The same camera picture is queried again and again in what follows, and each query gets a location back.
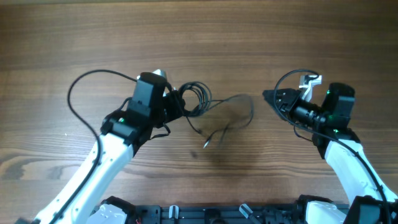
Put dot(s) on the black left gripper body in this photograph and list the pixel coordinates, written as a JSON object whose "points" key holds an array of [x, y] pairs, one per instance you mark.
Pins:
{"points": [[169, 107]]}

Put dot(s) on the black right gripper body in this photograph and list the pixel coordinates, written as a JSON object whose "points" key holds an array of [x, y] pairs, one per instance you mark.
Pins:
{"points": [[294, 101]]}

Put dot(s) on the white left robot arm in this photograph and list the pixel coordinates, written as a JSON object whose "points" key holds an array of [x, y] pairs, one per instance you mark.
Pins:
{"points": [[115, 146]]}

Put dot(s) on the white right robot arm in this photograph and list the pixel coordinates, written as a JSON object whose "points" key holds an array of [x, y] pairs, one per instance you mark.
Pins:
{"points": [[370, 200]]}

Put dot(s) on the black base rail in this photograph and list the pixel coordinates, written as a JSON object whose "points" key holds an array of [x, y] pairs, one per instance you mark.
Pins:
{"points": [[174, 214]]}

